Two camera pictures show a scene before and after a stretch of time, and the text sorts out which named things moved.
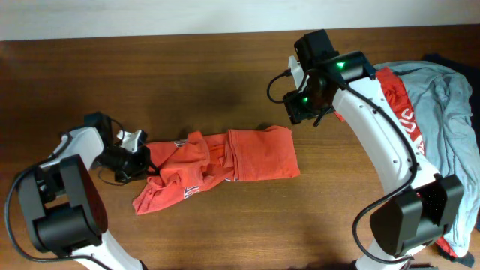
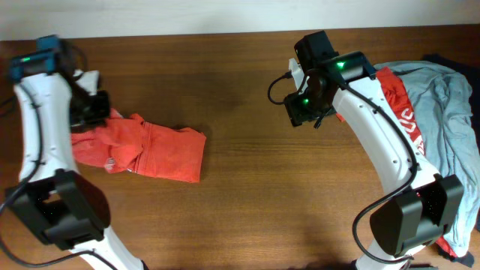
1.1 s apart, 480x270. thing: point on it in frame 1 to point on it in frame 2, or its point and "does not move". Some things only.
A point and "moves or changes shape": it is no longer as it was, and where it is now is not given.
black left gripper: [142, 166] to [97, 121]
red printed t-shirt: [388, 80] does not move
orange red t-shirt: [183, 166] moves or changes shape
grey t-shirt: [440, 101] does not move
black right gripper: [296, 112] does not move
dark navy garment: [472, 73] does not move
